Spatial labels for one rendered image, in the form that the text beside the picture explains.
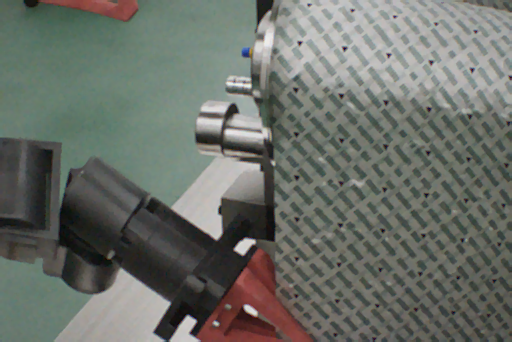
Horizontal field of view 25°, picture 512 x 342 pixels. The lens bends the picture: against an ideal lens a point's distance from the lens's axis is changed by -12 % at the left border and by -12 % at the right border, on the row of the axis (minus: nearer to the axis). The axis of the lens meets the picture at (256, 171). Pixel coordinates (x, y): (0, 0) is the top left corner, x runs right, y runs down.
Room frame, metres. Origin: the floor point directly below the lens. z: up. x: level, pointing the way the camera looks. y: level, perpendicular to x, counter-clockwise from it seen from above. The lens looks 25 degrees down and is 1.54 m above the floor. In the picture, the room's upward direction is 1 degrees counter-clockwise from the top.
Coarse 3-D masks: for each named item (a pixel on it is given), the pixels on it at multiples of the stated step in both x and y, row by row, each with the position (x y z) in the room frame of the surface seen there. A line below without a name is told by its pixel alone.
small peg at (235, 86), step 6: (228, 78) 0.80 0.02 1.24; (234, 78) 0.80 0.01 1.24; (240, 78) 0.80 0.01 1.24; (246, 78) 0.80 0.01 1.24; (228, 84) 0.79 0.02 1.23; (234, 84) 0.79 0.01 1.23; (240, 84) 0.79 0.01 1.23; (246, 84) 0.79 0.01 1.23; (228, 90) 0.79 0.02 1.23; (234, 90) 0.79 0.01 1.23; (240, 90) 0.79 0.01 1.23; (246, 90) 0.79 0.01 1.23; (234, 96) 0.80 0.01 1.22; (240, 96) 0.79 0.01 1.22; (246, 96) 0.79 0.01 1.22
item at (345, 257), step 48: (288, 192) 0.72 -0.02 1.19; (336, 192) 0.71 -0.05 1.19; (384, 192) 0.70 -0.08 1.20; (288, 240) 0.72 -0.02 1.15; (336, 240) 0.71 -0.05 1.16; (384, 240) 0.70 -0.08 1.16; (432, 240) 0.69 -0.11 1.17; (480, 240) 0.68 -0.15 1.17; (288, 288) 0.72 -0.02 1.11; (336, 288) 0.71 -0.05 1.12; (384, 288) 0.70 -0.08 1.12; (432, 288) 0.69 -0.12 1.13; (480, 288) 0.67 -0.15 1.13; (336, 336) 0.71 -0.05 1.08; (384, 336) 0.70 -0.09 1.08; (432, 336) 0.69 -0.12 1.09; (480, 336) 0.67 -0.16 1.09
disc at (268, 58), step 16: (288, 0) 0.76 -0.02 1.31; (272, 16) 0.74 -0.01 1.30; (272, 32) 0.73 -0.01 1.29; (272, 48) 0.73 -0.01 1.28; (272, 64) 0.73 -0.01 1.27; (272, 80) 0.73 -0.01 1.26; (272, 96) 0.73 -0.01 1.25; (272, 112) 0.73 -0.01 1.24; (272, 128) 0.72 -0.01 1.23; (272, 144) 0.72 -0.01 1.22; (272, 160) 0.73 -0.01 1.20
